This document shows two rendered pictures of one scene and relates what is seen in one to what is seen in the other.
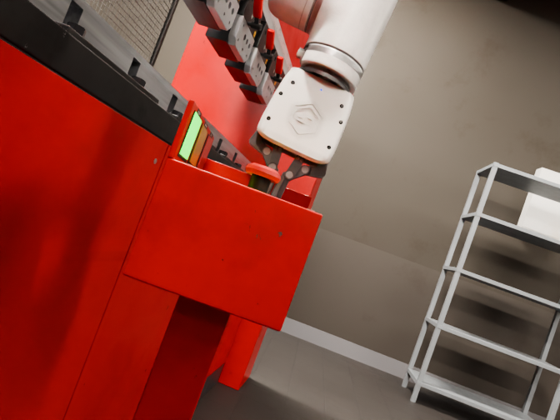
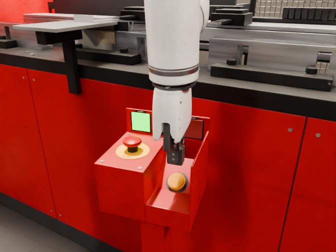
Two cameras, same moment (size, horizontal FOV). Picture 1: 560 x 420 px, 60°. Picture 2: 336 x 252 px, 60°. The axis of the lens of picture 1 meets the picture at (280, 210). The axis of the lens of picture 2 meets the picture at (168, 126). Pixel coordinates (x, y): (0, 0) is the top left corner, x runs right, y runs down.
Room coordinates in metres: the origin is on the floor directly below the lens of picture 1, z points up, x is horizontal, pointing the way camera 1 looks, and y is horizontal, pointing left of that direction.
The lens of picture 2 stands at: (0.77, -0.46, 1.09)
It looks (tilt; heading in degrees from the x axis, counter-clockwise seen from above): 24 degrees down; 109
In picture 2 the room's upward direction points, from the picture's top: straight up
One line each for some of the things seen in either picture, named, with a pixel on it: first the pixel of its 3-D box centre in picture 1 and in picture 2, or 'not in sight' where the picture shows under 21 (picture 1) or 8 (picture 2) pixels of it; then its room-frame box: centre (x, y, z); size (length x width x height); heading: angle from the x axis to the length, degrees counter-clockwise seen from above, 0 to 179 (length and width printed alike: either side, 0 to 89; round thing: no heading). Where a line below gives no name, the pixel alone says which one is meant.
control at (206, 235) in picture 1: (238, 217); (155, 164); (0.56, 0.04, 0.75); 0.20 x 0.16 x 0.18; 2
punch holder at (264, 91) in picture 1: (262, 76); not in sight; (1.73, 0.23, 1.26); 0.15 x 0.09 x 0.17; 170
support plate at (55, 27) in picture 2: not in sight; (68, 25); (0.15, 0.35, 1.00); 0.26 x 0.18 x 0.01; 80
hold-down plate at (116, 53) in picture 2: not in sight; (101, 55); (0.21, 0.43, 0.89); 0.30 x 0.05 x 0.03; 170
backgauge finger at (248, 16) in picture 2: not in sight; (225, 18); (0.60, 0.59, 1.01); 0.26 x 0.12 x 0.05; 80
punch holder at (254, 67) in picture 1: (250, 52); not in sight; (1.53, 0.26, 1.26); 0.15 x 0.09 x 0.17; 170
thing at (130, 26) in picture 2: not in sight; (107, 24); (0.21, 0.49, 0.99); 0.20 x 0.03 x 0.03; 170
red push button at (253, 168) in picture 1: (259, 182); (132, 145); (0.52, 0.03, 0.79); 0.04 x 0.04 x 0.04
